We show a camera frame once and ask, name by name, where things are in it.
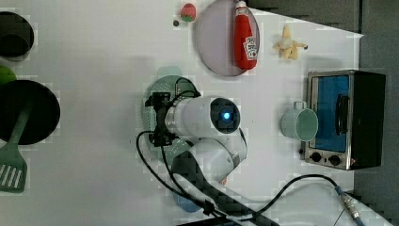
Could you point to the toy strawberry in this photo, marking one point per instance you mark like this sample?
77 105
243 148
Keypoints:
188 13

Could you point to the lime green round object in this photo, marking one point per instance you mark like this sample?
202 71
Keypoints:
6 75

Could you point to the toy orange half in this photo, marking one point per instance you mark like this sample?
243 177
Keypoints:
224 181

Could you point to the blue plastic bowl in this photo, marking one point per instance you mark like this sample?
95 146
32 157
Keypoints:
189 205

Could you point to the large black round pan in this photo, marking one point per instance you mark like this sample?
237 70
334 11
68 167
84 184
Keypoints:
44 116

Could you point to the mint green plastic cup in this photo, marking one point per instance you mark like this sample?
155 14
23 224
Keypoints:
299 123

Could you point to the mint green plastic strainer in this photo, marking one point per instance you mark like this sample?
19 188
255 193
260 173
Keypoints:
168 79

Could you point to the peeled toy banana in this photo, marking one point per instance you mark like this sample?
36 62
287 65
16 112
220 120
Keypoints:
287 47

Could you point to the black and silver toaster oven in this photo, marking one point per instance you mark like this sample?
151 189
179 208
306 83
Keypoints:
350 109

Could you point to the red ketchup bottle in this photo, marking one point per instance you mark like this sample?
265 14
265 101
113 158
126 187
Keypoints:
245 43

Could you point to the black cylindrical pot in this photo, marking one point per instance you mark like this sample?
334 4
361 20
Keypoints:
16 36

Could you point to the green plastic slotted spatula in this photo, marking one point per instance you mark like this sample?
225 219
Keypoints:
13 166

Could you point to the round grey plate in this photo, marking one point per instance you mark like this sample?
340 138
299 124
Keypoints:
214 37

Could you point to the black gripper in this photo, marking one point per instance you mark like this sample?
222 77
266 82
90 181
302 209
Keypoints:
160 101

